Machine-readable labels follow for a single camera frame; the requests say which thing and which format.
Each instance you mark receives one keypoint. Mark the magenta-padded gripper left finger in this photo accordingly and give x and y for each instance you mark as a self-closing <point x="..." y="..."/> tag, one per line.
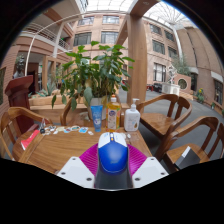
<point x="75" y="170"/>

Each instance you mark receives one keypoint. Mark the white stone sculpture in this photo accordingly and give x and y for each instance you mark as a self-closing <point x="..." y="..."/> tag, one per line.
<point x="171" y="86"/>

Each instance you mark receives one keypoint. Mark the black notebook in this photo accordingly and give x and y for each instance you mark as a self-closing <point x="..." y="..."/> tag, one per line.
<point x="186" y="159"/>

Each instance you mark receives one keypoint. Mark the blue squeeze tube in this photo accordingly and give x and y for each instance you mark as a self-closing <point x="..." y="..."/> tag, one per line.
<point x="97" y="120"/>

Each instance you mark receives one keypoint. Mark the yellow liquid bottle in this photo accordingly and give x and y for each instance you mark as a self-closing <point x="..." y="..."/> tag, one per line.
<point x="113" y="116"/>

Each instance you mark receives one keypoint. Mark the green potted plant white pot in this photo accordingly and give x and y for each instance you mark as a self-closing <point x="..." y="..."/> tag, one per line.
<point x="96" y="73"/>

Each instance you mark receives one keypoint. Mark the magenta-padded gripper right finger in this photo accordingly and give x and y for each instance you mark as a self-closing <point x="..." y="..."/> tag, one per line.
<point x="150" y="170"/>

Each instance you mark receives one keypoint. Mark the bunch of keys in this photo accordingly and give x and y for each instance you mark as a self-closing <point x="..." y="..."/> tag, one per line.
<point x="42" y="128"/>

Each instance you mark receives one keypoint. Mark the dark red wooden lectern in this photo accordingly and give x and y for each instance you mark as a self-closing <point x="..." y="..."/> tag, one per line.
<point x="18" y="96"/>

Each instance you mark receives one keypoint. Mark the clear plastic wrapper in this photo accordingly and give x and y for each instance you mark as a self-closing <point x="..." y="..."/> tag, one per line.
<point x="128" y="136"/>

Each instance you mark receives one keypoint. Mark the white pump dispenser bottle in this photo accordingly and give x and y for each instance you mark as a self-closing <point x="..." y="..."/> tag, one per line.
<point x="132" y="120"/>

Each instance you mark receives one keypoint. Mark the small blue white card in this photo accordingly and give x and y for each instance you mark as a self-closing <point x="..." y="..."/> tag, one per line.
<point x="75" y="128"/>
<point x="83" y="130"/>

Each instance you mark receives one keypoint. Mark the blue white computer mouse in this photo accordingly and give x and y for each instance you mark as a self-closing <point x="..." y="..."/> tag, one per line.
<point x="112" y="156"/>

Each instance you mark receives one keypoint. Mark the long wooden planter box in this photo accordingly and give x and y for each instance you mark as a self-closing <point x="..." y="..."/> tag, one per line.
<point x="41" y="100"/>

